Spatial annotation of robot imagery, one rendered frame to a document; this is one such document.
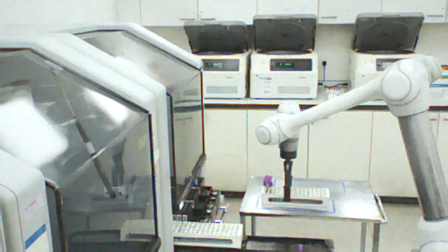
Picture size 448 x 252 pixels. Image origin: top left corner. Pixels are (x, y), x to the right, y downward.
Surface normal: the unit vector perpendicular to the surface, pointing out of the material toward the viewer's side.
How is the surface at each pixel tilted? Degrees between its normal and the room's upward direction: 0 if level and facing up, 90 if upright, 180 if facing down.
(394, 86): 84
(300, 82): 90
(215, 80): 90
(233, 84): 90
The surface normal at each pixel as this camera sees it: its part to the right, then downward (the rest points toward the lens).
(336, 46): -0.13, 0.25
